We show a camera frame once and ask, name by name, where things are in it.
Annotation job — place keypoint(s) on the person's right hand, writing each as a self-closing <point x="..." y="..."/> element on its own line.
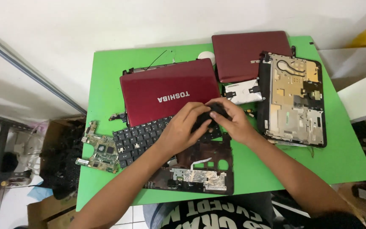
<point x="238" y="125"/>

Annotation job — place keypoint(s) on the person's left hand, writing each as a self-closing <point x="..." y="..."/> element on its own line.
<point x="176" y="133"/>

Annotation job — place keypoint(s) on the person's left fingers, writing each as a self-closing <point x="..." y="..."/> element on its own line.
<point x="195" y="109"/>

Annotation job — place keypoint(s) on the small black laptop part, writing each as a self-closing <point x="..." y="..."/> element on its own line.
<point x="216" y="110"/>

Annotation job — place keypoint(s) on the red laptop lid with logo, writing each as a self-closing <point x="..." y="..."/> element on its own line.
<point x="164" y="86"/>

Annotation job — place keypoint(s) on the silver hard drive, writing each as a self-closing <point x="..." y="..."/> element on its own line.
<point x="241" y="92"/>

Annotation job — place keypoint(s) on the small yellow black connector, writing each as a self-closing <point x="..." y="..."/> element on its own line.
<point x="249" y="112"/>

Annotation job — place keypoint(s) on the white round object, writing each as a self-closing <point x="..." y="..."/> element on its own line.
<point x="207" y="56"/>

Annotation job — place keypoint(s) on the dark red laptop palmrest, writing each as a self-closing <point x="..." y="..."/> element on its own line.
<point x="202" y="171"/>

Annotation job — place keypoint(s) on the black laptop keyboard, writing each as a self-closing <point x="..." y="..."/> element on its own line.
<point x="138" y="140"/>

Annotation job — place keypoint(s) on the plain red laptop lid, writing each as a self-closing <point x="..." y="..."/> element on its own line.
<point x="243" y="54"/>

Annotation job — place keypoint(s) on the small black connector board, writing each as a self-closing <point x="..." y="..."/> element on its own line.
<point x="118" y="117"/>

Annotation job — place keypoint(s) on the open laptop base chassis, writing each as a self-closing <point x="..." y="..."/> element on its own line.
<point x="294" y="101"/>

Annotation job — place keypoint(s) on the green laptop motherboard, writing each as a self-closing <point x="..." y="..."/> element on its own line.
<point x="102" y="152"/>

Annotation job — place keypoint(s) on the black printed t-shirt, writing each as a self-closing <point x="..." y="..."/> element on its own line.
<point x="214" y="213"/>

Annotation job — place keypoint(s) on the cardboard box of black parts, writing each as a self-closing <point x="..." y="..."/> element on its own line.
<point x="62" y="159"/>

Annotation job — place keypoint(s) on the white shelf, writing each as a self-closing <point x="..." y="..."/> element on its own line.
<point x="357" y="82"/>

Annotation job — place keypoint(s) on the light blue cloth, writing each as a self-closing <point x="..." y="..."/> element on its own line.
<point x="40" y="192"/>

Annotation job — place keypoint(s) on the brown cardboard box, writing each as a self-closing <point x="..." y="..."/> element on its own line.
<point x="52" y="213"/>

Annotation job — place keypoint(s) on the grey metal rail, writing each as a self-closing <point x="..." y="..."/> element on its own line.
<point x="27" y="71"/>

